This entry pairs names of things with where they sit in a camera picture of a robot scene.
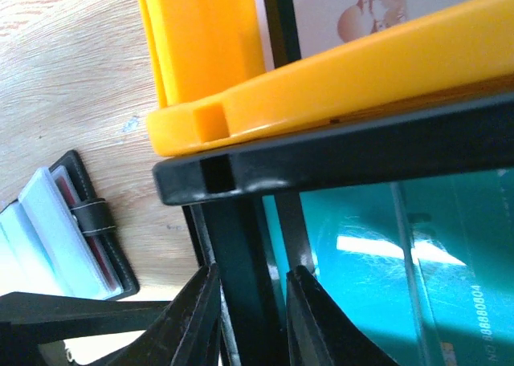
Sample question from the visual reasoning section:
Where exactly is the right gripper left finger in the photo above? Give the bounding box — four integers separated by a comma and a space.
108, 263, 221, 365

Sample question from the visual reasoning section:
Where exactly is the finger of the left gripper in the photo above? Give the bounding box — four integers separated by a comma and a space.
1, 292, 169, 365

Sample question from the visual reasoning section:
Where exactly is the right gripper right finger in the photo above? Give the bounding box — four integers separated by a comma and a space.
286, 266, 397, 365

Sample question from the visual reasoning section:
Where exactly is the black leather card holder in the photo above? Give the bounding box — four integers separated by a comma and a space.
1, 150, 140, 300

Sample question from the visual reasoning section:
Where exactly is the teal card stack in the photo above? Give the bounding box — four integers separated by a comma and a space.
263, 169, 513, 365

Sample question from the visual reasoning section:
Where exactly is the black bin with teal cards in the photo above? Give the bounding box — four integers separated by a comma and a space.
153, 93, 513, 365

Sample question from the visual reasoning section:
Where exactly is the dark red card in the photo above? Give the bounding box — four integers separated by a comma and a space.
51, 166, 123, 299

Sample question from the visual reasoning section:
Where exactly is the white patterned card stack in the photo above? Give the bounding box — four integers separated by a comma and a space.
252, 0, 514, 72

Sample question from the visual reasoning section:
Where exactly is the yellow bin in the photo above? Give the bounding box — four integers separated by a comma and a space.
138, 0, 513, 157

